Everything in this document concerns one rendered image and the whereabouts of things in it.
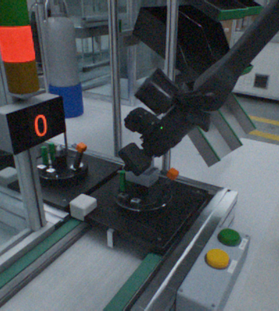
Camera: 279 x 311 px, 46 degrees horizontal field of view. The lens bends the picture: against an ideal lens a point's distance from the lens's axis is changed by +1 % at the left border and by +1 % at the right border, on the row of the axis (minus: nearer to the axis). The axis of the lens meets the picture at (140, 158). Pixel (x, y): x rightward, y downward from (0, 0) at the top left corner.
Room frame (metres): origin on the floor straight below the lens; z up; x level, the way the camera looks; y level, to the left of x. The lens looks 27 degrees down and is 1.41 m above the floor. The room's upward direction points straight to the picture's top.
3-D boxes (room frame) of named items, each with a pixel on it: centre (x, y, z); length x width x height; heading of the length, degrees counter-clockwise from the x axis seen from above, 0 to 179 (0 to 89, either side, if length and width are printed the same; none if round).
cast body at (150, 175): (0.65, 0.00, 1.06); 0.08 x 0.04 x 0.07; 59
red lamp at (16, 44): (0.54, 0.20, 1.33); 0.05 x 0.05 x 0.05
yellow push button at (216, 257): (0.46, -0.14, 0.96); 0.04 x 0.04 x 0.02
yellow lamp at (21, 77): (0.54, 0.20, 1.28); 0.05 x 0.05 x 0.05
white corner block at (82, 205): (0.61, 0.13, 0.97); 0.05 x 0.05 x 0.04; 59
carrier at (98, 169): (0.78, 0.21, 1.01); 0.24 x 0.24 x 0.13; 59
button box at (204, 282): (0.46, -0.14, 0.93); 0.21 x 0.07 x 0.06; 149
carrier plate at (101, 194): (0.64, 0.00, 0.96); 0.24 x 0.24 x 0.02; 59
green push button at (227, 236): (0.52, -0.18, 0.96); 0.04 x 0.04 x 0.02
